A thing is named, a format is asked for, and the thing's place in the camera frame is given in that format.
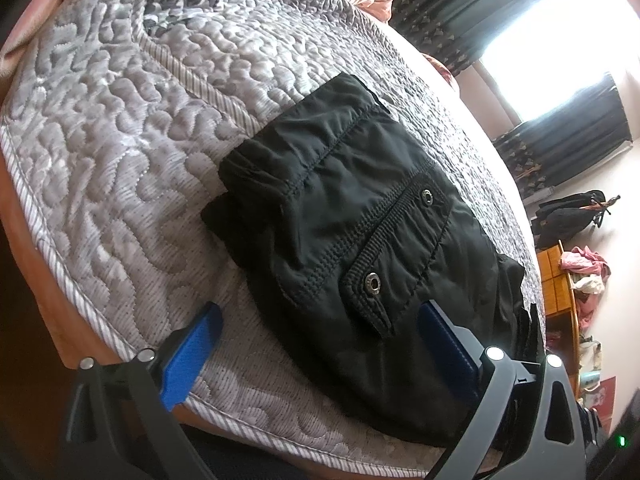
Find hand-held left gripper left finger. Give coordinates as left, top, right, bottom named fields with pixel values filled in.
left=64, top=301, right=224, bottom=480

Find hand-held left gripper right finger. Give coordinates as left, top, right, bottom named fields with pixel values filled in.
left=417, top=300, right=588, bottom=480

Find black quilted pants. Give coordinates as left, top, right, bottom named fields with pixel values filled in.
left=201, top=72, right=543, bottom=448

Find yellow wooden dresser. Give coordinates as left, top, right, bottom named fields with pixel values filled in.
left=535, top=240, right=609, bottom=402

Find white crumpled cloth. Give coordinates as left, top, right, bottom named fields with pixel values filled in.
left=572, top=276, right=606, bottom=295

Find pile of pink clothes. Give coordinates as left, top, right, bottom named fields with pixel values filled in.
left=559, top=246, right=612, bottom=291

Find pink bed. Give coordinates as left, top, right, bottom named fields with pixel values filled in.
left=0, top=0, right=451, bottom=476

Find dark hanging coats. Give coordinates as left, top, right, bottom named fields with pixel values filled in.
left=530, top=190, right=608, bottom=252

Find wooden coat rack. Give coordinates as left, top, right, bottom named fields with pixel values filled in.
left=582, top=192, right=622, bottom=231

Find grey quilted bedspread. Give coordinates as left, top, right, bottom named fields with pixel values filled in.
left=0, top=0, right=546, bottom=463

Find dark patterned curtain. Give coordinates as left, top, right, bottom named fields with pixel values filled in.
left=492, top=72, right=634, bottom=197
left=392, top=0, right=561, bottom=78

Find pink striped pillow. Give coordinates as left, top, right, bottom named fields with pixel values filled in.
left=417, top=51, right=460, bottom=92

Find bright window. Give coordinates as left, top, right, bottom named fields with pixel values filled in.
left=477, top=0, right=640, bottom=127

